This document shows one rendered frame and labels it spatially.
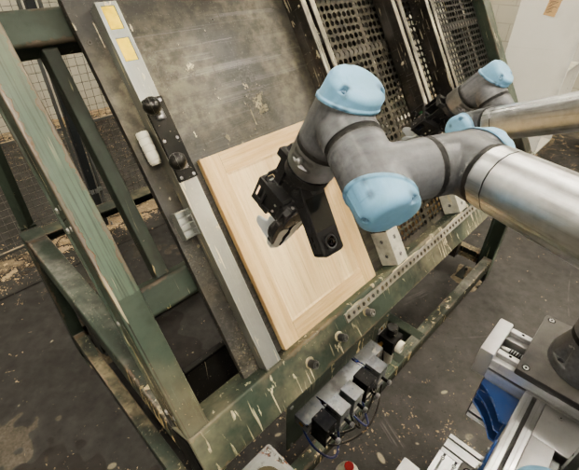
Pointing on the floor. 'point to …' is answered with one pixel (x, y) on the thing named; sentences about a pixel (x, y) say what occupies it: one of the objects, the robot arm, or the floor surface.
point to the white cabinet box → (550, 48)
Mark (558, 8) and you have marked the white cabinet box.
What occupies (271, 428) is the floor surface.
